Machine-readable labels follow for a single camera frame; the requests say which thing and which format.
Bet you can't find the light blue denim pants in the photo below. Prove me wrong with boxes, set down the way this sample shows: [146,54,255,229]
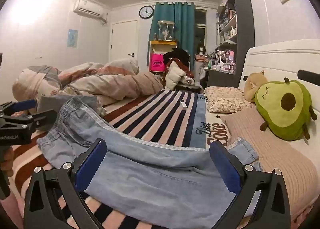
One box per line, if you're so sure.
[37,96,263,220]

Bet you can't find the white door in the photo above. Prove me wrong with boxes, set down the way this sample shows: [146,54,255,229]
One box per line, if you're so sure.
[109,20,139,65]

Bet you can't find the crumpled beige checked duvet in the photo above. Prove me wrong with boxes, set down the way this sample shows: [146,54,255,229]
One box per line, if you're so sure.
[12,59,163,117]

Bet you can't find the beige knitted blanket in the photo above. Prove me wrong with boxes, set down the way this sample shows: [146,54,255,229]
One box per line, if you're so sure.
[224,107,320,221]

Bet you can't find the cluttered dressing desk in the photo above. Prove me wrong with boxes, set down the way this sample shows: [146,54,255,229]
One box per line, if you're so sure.
[199,50,238,87]

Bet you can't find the round wall clock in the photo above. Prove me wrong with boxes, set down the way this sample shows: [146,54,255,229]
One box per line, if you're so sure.
[139,5,155,19]

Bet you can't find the striped printed blanket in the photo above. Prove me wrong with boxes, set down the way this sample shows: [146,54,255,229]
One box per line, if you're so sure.
[7,90,253,229]

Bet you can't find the window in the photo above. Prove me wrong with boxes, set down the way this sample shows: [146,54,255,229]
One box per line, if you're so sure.
[194,10,208,54]

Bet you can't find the teal curtain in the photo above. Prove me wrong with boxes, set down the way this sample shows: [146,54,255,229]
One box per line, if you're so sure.
[147,2,196,69]

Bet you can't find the white air conditioner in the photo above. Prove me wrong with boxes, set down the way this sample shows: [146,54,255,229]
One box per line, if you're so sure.
[73,0,108,23]

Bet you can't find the white puffer jacket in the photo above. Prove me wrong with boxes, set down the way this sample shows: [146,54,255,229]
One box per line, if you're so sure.
[164,64,187,91]

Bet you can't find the pink shopping bag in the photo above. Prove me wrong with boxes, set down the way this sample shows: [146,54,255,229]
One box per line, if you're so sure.
[149,53,166,72]

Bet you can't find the dark grey bookshelf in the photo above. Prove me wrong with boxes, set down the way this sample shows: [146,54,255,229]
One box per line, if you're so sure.
[207,0,255,89]

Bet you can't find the glass display case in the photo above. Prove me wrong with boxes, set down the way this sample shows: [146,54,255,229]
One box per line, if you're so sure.
[156,20,176,42]

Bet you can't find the black bar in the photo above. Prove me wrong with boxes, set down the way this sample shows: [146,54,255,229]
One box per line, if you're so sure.
[297,69,320,83]

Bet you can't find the yellow shelf cabinet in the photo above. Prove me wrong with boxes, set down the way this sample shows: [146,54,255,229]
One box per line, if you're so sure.
[149,40,178,72]

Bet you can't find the orange cat plush toy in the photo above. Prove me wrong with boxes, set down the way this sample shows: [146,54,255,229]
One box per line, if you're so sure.
[243,70,269,103]

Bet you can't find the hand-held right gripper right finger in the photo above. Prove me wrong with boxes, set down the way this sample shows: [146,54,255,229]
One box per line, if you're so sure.
[209,140,292,229]

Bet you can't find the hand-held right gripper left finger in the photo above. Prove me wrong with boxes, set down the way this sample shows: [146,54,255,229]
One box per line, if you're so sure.
[24,139,108,229]

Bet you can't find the white bed headboard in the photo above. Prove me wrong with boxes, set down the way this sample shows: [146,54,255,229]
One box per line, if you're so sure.
[237,39,320,99]

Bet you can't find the floral pillow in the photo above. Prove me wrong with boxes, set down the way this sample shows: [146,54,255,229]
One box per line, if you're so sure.
[204,86,256,114]

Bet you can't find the green avocado plush toy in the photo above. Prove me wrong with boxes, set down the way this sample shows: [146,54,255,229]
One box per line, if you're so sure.
[254,77,318,142]

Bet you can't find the dark clothes pile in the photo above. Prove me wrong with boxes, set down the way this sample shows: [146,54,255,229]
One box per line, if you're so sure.
[162,47,196,80]

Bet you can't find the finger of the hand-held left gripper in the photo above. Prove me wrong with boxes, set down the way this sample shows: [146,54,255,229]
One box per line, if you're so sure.
[0,99,37,117]
[24,109,57,130]

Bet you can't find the small blue wall poster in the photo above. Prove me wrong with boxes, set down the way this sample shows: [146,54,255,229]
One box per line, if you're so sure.
[67,29,79,48]

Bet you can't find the grey cloth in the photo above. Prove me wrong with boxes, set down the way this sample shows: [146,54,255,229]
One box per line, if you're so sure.
[37,94,98,115]

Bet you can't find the person's left hand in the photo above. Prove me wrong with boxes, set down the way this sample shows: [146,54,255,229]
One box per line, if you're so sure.
[0,147,15,177]

